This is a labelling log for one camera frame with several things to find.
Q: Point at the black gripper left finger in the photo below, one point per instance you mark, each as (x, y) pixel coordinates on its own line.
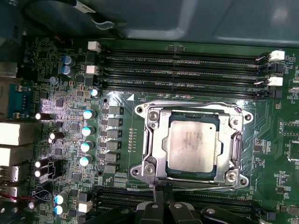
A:
(149, 214)

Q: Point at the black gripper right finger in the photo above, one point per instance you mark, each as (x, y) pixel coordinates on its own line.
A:
(180, 214)

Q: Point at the metal locking lever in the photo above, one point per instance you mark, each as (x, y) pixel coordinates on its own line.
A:
(140, 189)
(187, 103)

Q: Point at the silver CPU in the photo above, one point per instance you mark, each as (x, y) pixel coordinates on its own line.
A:
(191, 147)

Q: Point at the CPU socket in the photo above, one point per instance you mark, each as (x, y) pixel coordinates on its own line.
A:
(143, 166)

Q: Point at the grey square choke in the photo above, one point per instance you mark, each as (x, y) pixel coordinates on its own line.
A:
(110, 168)
(112, 145)
(111, 156)
(115, 110)
(113, 133)
(114, 121)

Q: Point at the blue top capacitor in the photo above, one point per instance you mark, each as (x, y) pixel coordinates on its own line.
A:
(68, 60)
(60, 198)
(90, 114)
(59, 209)
(88, 130)
(87, 146)
(69, 70)
(95, 93)
(86, 160)

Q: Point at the black board power socket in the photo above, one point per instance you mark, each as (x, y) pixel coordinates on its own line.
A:
(54, 168)

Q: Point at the green motherboard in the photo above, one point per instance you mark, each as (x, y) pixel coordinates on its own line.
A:
(268, 140)

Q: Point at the silver rear port housing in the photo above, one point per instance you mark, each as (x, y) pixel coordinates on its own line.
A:
(18, 133)
(14, 156)
(8, 192)
(9, 173)

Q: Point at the blue rear port connector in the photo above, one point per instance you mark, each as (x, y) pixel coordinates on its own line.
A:
(19, 100)

